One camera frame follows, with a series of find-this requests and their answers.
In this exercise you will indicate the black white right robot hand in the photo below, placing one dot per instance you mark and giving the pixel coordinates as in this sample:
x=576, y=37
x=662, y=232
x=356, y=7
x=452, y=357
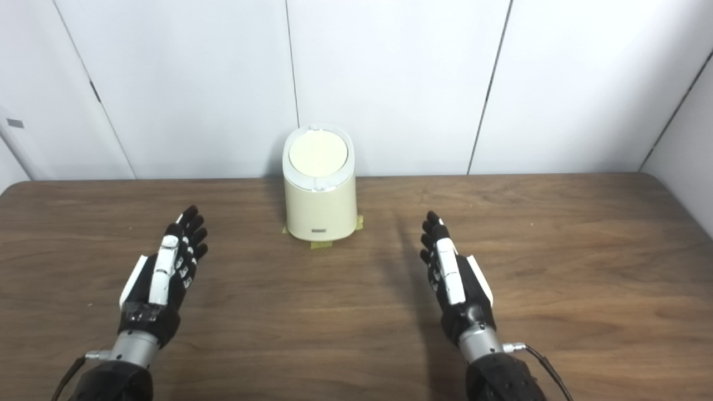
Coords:
x=459, y=289

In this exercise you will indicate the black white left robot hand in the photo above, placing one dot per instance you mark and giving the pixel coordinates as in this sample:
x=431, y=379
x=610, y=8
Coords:
x=153, y=289

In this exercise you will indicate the cream-colored bin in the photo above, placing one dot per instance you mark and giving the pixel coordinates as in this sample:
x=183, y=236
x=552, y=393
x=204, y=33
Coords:
x=320, y=209

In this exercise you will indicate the round cream bin lid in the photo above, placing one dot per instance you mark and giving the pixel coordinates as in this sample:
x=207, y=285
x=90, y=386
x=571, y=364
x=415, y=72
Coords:
x=318, y=153

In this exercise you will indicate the gray wall label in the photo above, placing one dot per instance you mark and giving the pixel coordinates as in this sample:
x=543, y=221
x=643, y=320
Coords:
x=15, y=123

